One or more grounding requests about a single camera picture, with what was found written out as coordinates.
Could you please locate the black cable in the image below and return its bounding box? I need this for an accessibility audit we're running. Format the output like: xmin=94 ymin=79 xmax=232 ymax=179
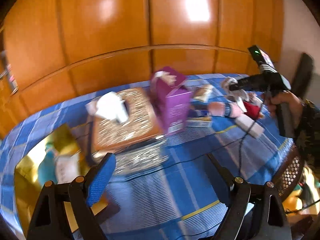
xmin=72 ymin=97 xmax=273 ymax=181

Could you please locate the wicker chair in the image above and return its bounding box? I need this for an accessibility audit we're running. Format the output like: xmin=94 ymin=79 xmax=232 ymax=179
xmin=272 ymin=145 xmax=305 ymax=202

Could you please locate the purple cardboard box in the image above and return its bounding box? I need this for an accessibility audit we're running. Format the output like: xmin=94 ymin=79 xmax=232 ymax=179
xmin=150 ymin=66 xmax=192 ymax=135

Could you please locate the red soft object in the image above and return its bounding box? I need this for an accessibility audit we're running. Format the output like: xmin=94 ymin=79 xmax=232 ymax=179
xmin=244 ymin=102 xmax=265 ymax=120

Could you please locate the pink soft object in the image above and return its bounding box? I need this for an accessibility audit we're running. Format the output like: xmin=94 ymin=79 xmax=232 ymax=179
xmin=207 ymin=102 xmax=244 ymax=118

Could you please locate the person's right hand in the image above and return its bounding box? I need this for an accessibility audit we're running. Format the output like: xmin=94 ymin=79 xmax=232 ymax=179
xmin=261 ymin=90 xmax=304 ymax=128

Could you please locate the white knitted glove bundle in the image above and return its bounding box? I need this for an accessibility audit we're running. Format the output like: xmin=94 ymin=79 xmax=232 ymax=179
xmin=221 ymin=76 xmax=249 ymax=105

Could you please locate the orange wooden wall cabinet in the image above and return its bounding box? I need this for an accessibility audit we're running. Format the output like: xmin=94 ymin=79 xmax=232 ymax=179
xmin=1 ymin=0 xmax=284 ymax=137

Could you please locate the blue plaid tablecloth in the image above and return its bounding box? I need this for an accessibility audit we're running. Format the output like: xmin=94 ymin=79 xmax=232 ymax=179
xmin=1 ymin=81 xmax=293 ymax=239

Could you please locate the gold storage box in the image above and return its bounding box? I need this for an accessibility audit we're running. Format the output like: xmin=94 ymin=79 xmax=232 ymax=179
xmin=14 ymin=125 xmax=108 ymax=239

